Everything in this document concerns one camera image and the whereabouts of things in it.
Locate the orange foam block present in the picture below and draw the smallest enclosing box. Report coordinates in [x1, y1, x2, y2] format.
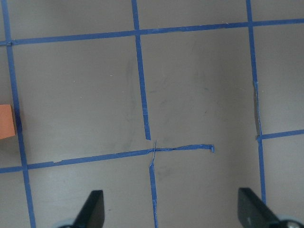
[0, 104, 15, 140]

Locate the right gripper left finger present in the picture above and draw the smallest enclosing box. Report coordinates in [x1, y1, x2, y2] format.
[55, 190, 105, 228]

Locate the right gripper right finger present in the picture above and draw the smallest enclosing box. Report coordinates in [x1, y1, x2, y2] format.
[237, 187, 304, 228]

